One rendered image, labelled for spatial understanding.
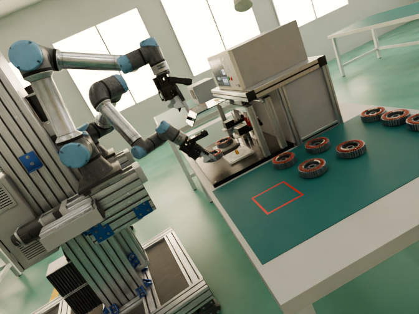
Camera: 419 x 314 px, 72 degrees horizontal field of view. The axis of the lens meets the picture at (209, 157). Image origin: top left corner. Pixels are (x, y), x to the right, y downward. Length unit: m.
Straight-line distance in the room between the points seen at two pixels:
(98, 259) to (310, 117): 1.42
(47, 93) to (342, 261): 1.20
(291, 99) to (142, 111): 5.00
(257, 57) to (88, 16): 5.14
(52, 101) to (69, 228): 0.55
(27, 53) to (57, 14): 5.17
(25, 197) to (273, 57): 1.44
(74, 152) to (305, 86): 1.11
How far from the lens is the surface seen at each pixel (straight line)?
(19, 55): 1.35
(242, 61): 1.50
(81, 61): 1.46
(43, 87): 1.35
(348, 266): 0.86
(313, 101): 1.57
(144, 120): 6.29
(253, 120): 1.43
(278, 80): 1.45
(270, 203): 1.16
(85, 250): 1.84
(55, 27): 6.47
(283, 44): 1.59
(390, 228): 0.94
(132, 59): 1.32
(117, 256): 1.87
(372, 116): 1.57
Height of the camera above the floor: 1.36
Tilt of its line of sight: 19 degrees down
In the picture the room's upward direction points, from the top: 25 degrees counter-clockwise
